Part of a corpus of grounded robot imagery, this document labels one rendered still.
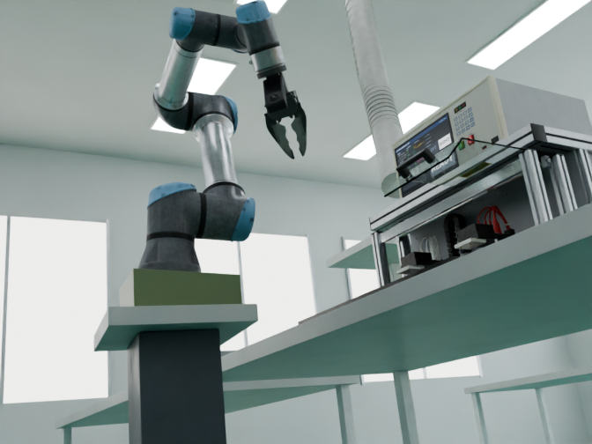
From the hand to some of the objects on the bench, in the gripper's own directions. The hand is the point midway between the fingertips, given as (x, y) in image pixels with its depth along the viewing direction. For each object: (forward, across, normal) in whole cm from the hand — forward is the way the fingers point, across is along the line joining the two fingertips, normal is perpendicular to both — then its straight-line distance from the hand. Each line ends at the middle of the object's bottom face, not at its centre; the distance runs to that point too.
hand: (296, 152), depth 153 cm
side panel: (+55, -72, -8) cm, 91 cm away
